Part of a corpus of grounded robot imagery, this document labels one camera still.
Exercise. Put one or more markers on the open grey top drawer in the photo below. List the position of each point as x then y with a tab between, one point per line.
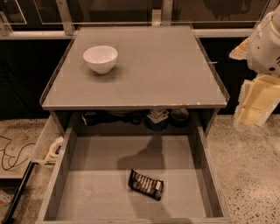
89	183

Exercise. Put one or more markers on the clear plastic side bin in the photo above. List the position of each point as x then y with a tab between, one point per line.
49	133

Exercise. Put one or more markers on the white tape roll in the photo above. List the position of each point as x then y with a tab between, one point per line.
54	148

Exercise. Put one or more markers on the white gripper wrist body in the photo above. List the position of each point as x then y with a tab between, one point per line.
264	52

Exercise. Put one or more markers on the black floor rail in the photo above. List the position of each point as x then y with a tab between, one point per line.
20	184

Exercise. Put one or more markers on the white ceramic bowl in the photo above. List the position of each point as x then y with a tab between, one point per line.
101	59

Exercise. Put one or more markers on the grey cabinet with counter top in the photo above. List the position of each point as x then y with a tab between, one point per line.
157	67

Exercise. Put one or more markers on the black rxbar chocolate wrapper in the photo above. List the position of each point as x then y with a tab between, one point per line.
148	186

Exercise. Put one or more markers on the metal frame railing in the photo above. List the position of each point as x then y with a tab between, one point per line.
61	19

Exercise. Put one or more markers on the dark round container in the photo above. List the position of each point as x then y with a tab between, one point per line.
179	117

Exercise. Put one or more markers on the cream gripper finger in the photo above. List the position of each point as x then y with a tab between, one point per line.
257	100
240	52

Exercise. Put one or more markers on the black white paper packet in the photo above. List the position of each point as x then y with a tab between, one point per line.
158	115

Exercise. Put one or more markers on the dark objects on shelf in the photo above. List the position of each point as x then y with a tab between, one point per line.
94	117

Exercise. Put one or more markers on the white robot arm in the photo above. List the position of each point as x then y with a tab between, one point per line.
261	50

